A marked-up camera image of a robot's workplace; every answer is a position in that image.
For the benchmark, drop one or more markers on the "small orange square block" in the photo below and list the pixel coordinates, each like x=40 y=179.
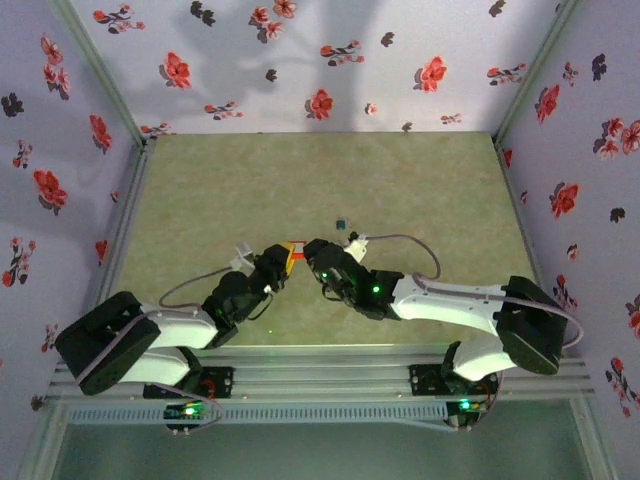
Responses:
x=299 y=257

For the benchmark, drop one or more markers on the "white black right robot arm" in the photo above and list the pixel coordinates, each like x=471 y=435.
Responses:
x=440 y=305

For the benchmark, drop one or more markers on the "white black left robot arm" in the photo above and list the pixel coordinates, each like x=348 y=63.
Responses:
x=180 y=330

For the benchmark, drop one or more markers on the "green lit controller board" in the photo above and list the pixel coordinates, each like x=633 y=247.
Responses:
x=187 y=411
x=470 y=405

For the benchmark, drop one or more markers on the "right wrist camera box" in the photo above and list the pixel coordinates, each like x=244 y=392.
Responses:
x=357 y=247

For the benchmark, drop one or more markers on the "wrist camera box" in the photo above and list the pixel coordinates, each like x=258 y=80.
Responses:
x=243 y=252
x=357 y=247

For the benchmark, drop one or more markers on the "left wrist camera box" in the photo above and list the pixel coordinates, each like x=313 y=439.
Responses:
x=243 y=252

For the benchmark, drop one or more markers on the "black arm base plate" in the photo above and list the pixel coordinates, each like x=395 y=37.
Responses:
x=425 y=380
x=220 y=382

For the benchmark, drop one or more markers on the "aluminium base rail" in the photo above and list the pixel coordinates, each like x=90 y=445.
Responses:
x=320 y=375

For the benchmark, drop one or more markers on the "aluminium side rail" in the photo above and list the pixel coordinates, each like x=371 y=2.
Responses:
x=141 y=162
x=517 y=200

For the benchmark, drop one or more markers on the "aluminium frame post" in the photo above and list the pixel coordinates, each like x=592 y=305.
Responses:
x=42 y=440
x=595 y=440

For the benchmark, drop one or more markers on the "aluminium corner post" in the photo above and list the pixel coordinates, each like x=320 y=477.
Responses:
x=102 y=75
x=532 y=75

